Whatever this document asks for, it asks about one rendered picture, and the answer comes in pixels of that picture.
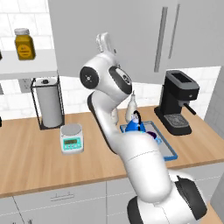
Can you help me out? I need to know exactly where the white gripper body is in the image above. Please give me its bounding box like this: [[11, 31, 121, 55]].
[[95, 31, 118, 56]]

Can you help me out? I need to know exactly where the grey cabinet door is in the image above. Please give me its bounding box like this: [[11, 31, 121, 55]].
[[166, 0, 224, 70], [47, 0, 179, 86]]

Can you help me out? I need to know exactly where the blue kettle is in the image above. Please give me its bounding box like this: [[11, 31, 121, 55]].
[[124, 109, 148, 134]]

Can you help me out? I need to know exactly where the purple mug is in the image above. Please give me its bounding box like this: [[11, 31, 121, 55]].
[[146, 130, 163, 146]]

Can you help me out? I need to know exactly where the blue-rimmed grey tray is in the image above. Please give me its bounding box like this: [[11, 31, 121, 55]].
[[119, 120, 179, 162]]

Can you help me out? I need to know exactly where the white bottle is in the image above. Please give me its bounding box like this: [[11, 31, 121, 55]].
[[124, 89, 140, 123]]

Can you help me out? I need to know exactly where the yellow spice jar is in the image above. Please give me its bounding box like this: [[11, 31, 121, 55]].
[[13, 27, 37, 61]]

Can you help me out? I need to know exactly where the white paper towel roll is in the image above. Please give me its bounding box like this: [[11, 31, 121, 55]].
[[35, 77, 64, 129]]

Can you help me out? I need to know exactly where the black coffee machine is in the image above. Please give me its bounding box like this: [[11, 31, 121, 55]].
[[153, 69, 201, 137]]

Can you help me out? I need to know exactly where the white kitchen scale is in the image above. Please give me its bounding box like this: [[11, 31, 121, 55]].
[[59, 122, 86, 156]]

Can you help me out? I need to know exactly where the grey bar door handle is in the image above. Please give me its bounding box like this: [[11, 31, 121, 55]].
[[153, 6, 170, 74], [167, 3, 181, 60]]

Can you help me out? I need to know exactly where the white wall shelf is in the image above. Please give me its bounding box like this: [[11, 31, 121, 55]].
[[0, 48, 59, 81]]

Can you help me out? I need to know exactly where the grey wall outlet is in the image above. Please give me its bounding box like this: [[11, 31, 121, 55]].
[[18, 78, 33, 94]]

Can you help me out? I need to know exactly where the black wire towel holder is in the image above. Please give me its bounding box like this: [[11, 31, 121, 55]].
[[30, 75, 66, 131]]

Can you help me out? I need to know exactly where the grey drawer handle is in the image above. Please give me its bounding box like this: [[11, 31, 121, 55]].
[[49, 192, 75, 202]]

